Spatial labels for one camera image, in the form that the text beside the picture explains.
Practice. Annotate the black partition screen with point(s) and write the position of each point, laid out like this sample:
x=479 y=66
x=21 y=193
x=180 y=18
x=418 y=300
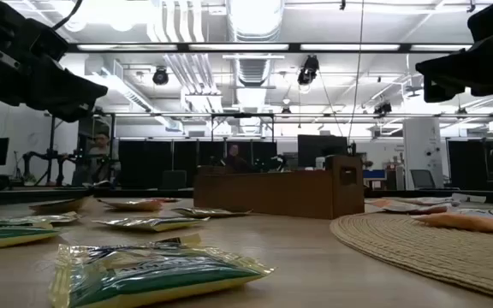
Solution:
x=144 y=162
x=467 y=164

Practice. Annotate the grey office chair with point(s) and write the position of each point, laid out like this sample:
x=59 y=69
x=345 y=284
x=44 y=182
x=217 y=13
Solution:
x=422 y=179

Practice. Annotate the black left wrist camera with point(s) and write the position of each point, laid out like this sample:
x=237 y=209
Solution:
x=49 y=43

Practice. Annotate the silver ventilation duct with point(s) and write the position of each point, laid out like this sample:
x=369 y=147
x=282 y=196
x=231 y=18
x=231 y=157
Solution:
x=253 y=68

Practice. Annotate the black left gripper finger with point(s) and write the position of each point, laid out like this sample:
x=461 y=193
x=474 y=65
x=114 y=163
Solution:
x=73 y=112
x=79 y=87

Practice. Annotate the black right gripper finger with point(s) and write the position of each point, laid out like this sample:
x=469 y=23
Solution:
x=443 y=90
x=452 y=66

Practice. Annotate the wooden compartment tea box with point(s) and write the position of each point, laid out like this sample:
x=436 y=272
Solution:
x=272 y=197

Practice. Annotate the green yellow tea packet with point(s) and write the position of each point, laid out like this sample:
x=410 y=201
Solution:
x=7 y=237
x=156 y=274
x=24 y=219
x=152 y=223
x=208 y=211

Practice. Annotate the blue box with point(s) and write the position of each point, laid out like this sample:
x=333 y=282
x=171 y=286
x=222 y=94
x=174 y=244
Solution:
x=374 y=174

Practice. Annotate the black ceiling-mounted camera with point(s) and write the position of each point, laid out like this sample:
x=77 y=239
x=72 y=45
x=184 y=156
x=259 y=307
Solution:
x=382 y=108
x=307 y=70
x=160 y=77

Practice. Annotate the person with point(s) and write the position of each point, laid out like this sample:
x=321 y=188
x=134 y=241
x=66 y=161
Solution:
x=234 y=160
x=101 y=156

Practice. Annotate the white pillar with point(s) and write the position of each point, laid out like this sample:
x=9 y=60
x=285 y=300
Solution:
x=422 y=149

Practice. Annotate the round woven straw placemat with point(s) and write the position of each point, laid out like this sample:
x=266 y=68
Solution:
x=422 y=252

